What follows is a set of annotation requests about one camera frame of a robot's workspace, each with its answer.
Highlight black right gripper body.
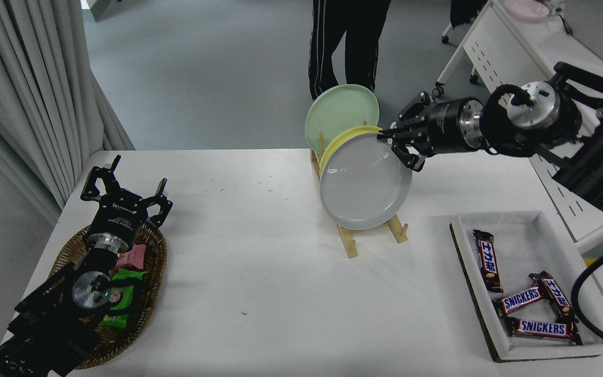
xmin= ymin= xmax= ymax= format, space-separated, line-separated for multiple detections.
xmin=427 ymin=97 xmax=473 ymax=156

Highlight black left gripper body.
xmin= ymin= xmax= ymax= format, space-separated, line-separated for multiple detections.
xmin=87 ymin=191 xmax=150 ymax=243

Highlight grey plate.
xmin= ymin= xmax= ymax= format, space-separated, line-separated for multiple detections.
xmin=319 ymin=132 xmax=413 ymax=231

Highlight yellow plate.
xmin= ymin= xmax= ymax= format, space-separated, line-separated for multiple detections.
xmin=319 ymin=125 xmax=383 ymax=176

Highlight pale green plate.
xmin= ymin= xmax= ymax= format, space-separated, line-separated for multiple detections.
xmin=304 ymin=84 xmax=381 ymax=152

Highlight wooden plate rack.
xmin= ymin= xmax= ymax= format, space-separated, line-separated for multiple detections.
xmin=309 ymin=131 xmax=409 ymax=259

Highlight pink plate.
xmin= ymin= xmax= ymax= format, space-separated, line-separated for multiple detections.
xmin=505 ymin=0 xmax=550 ymax=21

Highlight pink snack packet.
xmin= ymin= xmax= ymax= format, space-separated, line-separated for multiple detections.
xmin=112 ymin=244 xmax=148 ymax=271

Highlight brown wicker basket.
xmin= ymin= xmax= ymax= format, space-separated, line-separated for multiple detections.
xmin=49 ymin=223 xmax=168 ymax=369

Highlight long white desk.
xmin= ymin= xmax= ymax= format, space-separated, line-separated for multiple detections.
xmin=432 ymin=0 xmax=603 ymax=256

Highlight green snack packet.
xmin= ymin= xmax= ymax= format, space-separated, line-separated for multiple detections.
xmin=97 ymin=268 xmax=149 ymax=329

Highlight person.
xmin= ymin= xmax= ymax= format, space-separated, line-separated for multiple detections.
xmin=308 ymin=0 xmax=392 ymax=102

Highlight grey curtain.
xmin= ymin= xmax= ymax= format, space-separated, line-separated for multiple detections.
xmin=0 ymin=0 xmax=136 ymax=226

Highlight Snickers bar brown wrapper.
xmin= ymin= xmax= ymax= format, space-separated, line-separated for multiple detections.
xmin=529 ymin=271 xmax=579 ymax=323
xmin=493 ymin=286 xmax=544 ymax=318
xmin=506 ymin=316 xmax=584 ymax=346
xmin=473 ymin=229 xmax=505 ymax=293

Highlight white cardboard tray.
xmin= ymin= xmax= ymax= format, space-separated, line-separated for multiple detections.
xmin=449 ymin=210 xmax=603 ymax=363

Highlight grey laptop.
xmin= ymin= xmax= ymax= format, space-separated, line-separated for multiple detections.
xmin=563 ymin=0 xmax=603 ymax=71

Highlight thin black cable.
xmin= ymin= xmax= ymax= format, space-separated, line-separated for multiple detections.
xmin=545 ymin=10 xmax=573 ymax=37

